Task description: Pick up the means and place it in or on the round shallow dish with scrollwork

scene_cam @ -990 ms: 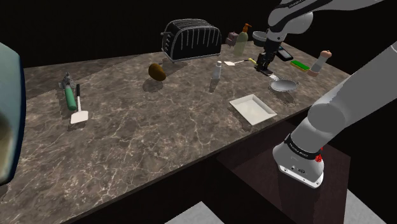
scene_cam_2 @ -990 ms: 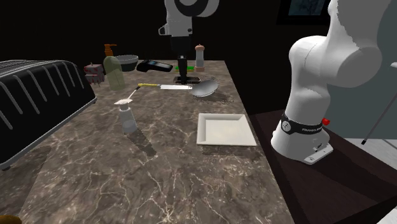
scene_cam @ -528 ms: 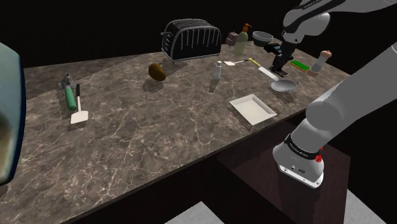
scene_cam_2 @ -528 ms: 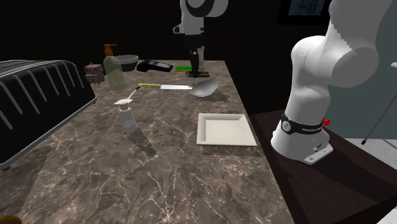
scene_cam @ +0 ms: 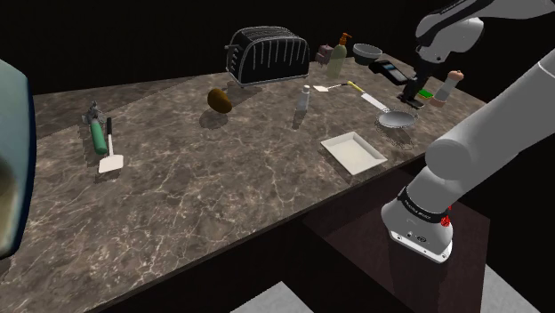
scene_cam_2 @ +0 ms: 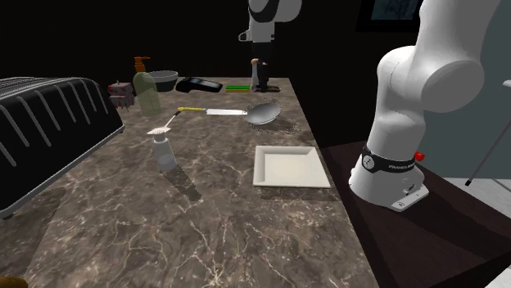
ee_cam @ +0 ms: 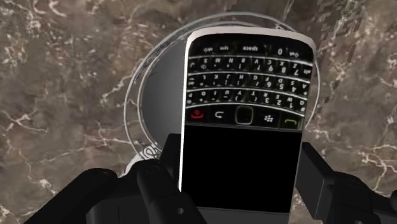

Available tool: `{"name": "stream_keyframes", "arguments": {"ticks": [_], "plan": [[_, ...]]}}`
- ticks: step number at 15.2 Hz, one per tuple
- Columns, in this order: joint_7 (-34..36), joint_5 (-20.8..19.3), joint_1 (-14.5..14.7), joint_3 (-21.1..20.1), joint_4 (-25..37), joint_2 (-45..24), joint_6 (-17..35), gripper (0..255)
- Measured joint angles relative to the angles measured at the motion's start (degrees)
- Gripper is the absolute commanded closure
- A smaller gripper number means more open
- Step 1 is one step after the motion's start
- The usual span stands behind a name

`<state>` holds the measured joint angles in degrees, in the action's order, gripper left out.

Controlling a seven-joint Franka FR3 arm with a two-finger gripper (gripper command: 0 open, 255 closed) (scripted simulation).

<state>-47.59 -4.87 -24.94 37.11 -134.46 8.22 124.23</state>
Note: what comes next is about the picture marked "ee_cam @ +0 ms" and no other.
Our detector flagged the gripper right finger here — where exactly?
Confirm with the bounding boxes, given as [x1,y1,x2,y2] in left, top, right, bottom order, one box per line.
[294,141,397,224]

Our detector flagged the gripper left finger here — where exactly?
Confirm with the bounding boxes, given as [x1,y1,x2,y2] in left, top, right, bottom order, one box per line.
[24,132,208,224]

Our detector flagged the black keypad phone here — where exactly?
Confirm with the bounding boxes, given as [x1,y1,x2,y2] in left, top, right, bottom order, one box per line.
[178,26,317,224]

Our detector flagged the clear glass plate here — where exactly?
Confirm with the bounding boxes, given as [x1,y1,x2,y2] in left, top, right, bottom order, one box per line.
[123,11,321,178]

